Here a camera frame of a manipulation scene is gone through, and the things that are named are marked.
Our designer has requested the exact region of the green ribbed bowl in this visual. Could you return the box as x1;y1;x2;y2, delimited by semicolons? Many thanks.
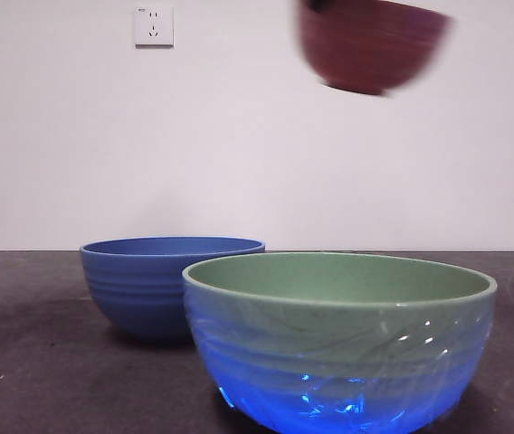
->
181;251;499;434

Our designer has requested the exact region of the red ribbed bowl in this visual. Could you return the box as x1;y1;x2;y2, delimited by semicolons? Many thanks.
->
295;0;454;98

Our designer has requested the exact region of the blue ribbed bowl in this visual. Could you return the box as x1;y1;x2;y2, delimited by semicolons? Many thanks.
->
79;236;267;342

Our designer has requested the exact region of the white wall socket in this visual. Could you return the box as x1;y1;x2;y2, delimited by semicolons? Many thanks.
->
134;5;176;49

